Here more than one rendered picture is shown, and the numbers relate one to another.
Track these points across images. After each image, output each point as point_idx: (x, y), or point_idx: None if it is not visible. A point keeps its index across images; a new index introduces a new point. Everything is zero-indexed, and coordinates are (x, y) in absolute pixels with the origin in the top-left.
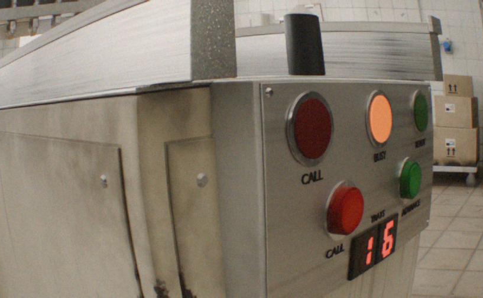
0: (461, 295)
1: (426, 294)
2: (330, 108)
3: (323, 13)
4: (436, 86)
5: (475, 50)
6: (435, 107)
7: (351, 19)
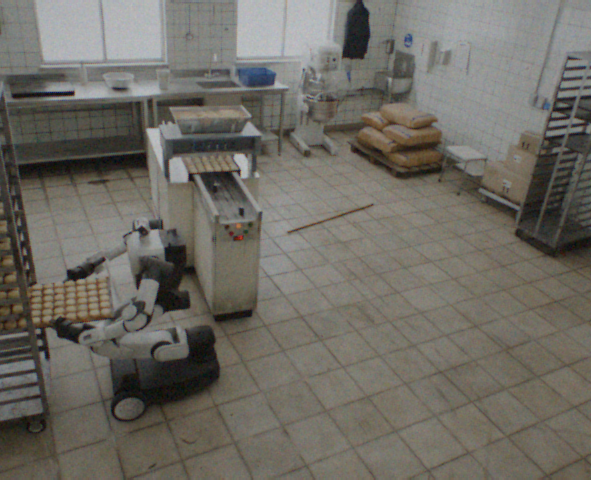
0: (383, 277)
1: (370, 267)
2: (229, 225)
3: (471, 52)
4: None
5: None
6: (507, 154)
7: (487, 62)
